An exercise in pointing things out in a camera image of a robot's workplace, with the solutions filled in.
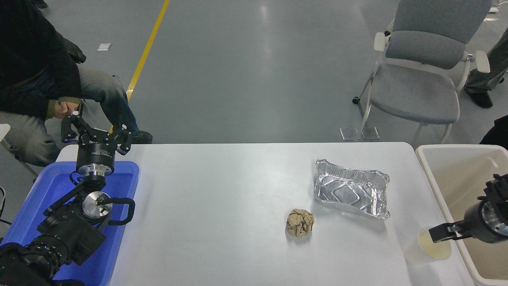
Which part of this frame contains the large pale bin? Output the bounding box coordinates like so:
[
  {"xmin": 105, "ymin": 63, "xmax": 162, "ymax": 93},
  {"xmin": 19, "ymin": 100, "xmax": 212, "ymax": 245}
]
[{"xmin": 415, "ymin": 144, "xmax": 508, "ymax": 286}]

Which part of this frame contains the person's hand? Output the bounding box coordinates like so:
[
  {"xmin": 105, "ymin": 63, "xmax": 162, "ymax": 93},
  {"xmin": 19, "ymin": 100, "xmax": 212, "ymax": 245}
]
[{"xmin": 54, "ymin": 101, "xmax": 81, "ymax": 120}]

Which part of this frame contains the person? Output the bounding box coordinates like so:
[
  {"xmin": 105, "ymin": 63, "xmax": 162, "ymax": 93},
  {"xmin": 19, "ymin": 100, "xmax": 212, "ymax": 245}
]
[
  {"xmin": 464, "ymin": 28, "xmax": 508, "ymax": 109},
  {"xmin": 479, "ymin": 115, "xmax": 508, "ymax": 151},
  {"xmin": 0, "ymin": 0, "xmax": 153, "ymax": 167}
]

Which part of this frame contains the blue plastic tray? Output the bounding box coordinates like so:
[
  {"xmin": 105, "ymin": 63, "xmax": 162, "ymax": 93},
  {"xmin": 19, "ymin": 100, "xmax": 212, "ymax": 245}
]
[{"xmin": 0, "ymin": 160, "xmax": 140, "ymax": 286}]

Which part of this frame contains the white paper cup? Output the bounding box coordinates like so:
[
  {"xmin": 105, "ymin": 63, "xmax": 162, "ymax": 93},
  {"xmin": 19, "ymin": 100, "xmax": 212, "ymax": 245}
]
[{"xmin": 403, "ymin": 227, "xmax": 452, "ymax": 266}]

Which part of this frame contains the white chair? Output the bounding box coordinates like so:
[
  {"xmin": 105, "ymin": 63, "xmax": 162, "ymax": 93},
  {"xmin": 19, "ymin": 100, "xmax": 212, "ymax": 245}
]
[{"xmin": 0, "ymin": 124, "xmax": 39, "ymax": 178}]

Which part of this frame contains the black cable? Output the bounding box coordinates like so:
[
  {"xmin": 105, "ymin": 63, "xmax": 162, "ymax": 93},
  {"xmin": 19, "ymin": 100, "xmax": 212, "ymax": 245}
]
[{"xmin": 0, "ymin": 186, "xmax": 12, "ymax": 226}]

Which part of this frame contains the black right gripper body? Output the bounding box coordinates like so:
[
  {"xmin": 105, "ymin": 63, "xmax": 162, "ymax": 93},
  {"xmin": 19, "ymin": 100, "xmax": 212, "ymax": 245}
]
[{"xmin": 462, "ymin": 201, "xmax": 508, "ymax": 244}]

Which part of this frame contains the grey padded chair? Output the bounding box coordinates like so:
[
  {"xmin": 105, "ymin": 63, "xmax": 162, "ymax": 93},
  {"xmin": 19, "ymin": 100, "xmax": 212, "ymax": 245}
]
[{"xmin": 352, "ymin": 0, "xmax": 493, "ymax": 144}]

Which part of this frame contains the silver foil tray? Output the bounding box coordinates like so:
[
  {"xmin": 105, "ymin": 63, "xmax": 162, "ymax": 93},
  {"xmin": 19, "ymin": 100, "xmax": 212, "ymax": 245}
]
[{"xmin": 314, "ymin": 159, "xmax": 391, "ymax": 220}]

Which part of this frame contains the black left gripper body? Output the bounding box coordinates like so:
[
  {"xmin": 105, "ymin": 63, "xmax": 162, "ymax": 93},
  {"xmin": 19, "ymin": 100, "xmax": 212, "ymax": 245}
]
[{"xmin": 76, "ymin": 130, "xmax": 119, "ymax": 170}]

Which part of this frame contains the crumpled tan paper ball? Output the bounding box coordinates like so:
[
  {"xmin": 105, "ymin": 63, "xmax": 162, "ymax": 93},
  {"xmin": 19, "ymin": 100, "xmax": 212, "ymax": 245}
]
[{"xmin": 286, "ymin": 209, "xmax": 315, "ymax": 239}]

